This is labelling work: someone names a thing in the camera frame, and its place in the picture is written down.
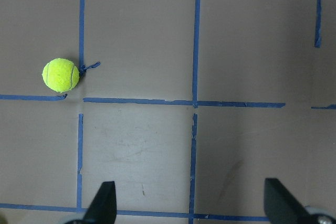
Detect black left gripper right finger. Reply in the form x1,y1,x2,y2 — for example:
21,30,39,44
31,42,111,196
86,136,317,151
264,178,310,223

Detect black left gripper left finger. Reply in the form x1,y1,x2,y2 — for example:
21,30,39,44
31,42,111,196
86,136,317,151
82,182,117,224

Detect yellow tennis ball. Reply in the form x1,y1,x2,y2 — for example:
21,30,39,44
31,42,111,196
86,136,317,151
41,58,79,93

